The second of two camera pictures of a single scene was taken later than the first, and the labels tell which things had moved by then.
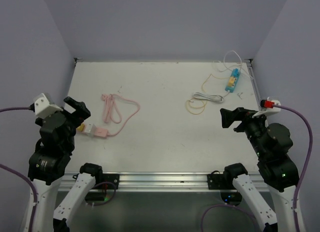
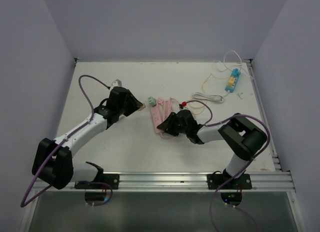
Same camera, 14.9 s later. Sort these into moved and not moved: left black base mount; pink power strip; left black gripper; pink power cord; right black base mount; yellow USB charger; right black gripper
Moved: right black gripper; pink power strip; left black gripper; pink power cord; yellow USB charger
Not moved: right black base mount; left black base mount
